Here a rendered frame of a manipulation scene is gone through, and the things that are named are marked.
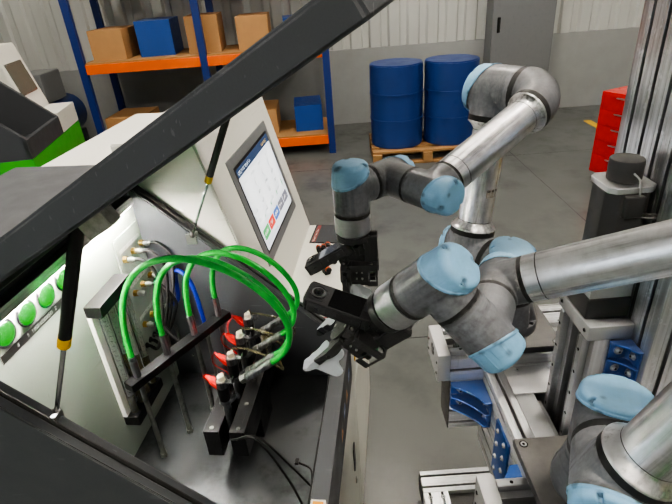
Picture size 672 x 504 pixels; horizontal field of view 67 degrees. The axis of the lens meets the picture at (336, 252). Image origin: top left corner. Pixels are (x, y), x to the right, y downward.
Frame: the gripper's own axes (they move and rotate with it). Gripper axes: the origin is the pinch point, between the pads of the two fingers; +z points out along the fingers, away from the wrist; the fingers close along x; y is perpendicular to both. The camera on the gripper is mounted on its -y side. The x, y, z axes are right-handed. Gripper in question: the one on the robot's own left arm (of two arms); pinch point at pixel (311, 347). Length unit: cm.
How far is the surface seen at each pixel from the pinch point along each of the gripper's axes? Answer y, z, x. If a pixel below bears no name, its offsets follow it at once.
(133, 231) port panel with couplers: -41, 43, 29
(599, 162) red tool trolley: 217, 65, 389
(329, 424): 23.1, 30.0, 5.9
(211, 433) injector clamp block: 1.6, 43.6, -4.7
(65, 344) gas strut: -33.2, 2.7, -20.9
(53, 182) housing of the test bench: -62, 39, 25
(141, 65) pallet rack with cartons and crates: -186, 327, 416
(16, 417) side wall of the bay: -33.0, 17.7, -27.9
